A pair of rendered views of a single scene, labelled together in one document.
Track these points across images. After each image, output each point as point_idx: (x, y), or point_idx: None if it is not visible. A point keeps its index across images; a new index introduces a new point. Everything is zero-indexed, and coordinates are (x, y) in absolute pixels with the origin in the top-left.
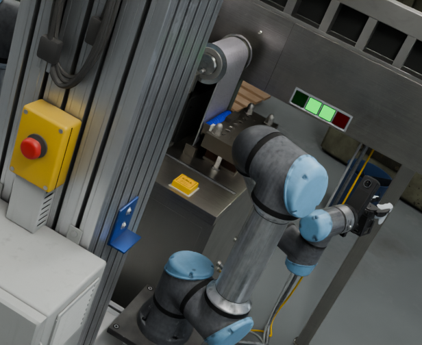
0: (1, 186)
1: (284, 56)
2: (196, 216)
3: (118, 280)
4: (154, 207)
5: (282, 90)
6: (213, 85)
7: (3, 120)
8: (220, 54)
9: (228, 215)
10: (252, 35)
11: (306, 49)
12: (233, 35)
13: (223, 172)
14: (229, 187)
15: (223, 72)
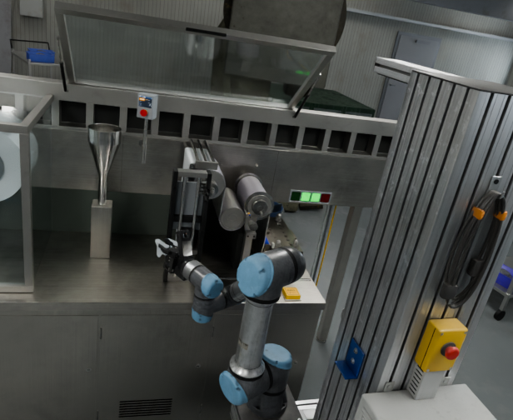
0: (394, 383)
1: (277, 173)
2: (312, 309)
3: None
4: (276, 318)
5: (281, 195)
6: None
7: (397, 345)
8: (267, 197)
9: None
10: (251, 168)
11: (291, 163)
12: (245, 175)
13: None
14: (301, 277)
15: (272, 207)
